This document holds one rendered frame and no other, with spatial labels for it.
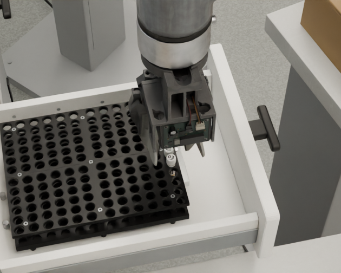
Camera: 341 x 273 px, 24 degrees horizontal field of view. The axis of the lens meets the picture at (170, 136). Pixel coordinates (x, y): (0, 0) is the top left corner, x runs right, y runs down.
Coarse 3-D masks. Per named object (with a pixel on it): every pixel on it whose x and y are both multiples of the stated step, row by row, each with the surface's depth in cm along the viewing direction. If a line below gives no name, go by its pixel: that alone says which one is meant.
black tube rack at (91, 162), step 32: (0, 128) 105; (32, 128) 106; (64, 128) 105; (96, 128) 109; (128, 128) 105; (32, 160) 102; (64, 160) 106; (96, 160) 102; (128, 160) 106; (160, 160) 102; (32, 192) 99; (64, 192) 99; (96, 192) 99; (128, 192) 99; (160, 192) 100; (32, 224) 97; (64, 224) 101; (96, 224) 100; (128, 224) 101
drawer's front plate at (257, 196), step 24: (216, 48) 110; (216, 72) 109; (216, 96) 112; (240, 120) 103; (240, 144) 101; (240, 168) 104; (240, 192) 107; (264, 192) 96; (264, 216) 95; (264, 240) 99
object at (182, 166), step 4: (176, 148) 110; (180, 148) 110; (176, 152) 109; (180, 152) 109; (180, 156) 109; (180, 160) 109; (180, 164) 108; (184, 164) 108; (180, 168) 108; (184, 168) 108; (184, 172) 107; (184, 176) 107; (184, 180) 107; (188, 180) 107; (188, 184) 107; (0, 192) 106; (4, 192) 106; (0, 196) 105; (4, 196) 106; (4, 220) 103; (4, 224) 103; (8, 224) 103; (4, 228) 103; (8, 228) 104
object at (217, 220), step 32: (64, 96) 109; (96, 96) 110; (128, 96) 111; (0, 160) 110; (192, 160) 110; (224, 160) 110; (192, 192) 107; (224, 192) 107; (0, 224) 104; (160, 224) 104; (192, 224) 97; (224, 224) 97; (256, 224) 99; (0, 256) 101; (32, 256) 95; (64, 256) 95; (96, 256) 96; (128, 256) 98; (160, 256) 100
